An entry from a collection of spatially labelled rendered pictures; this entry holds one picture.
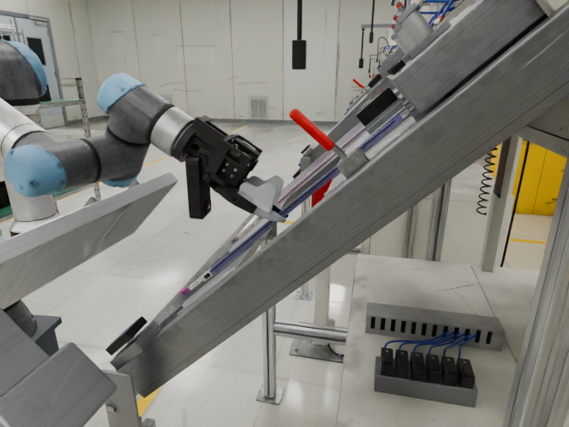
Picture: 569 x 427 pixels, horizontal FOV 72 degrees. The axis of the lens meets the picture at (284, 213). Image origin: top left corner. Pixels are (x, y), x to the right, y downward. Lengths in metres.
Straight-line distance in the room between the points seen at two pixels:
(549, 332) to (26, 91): 1.00
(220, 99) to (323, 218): 9.53
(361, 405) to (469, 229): 1.42
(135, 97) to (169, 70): 9.75
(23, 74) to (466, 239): 1.78
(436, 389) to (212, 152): 0.53
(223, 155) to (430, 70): 0.33
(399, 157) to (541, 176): 3.49
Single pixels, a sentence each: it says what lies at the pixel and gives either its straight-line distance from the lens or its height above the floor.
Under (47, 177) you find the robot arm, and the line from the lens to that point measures 0.67.
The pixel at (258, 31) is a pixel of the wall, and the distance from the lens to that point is 9.63.
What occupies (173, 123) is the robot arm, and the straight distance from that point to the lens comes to 0.67.
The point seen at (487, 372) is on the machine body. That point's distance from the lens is 0.85.
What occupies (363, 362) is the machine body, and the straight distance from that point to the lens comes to 0.80.
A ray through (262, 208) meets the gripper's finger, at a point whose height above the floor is 0.92.
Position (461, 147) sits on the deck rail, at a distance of 0.42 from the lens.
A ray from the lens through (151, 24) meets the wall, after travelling 10.68.
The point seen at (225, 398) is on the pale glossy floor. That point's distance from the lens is 1.62.
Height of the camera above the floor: 1.13
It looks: 20 degrees down
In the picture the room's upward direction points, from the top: straight up
